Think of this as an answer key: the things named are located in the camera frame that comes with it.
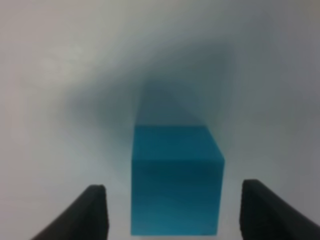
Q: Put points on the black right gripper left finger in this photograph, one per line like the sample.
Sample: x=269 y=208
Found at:
x=85 y=219

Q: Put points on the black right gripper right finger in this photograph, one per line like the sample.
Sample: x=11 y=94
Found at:
x=265 y=216

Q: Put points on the blue cube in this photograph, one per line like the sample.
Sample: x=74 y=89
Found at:
x=176 y=181

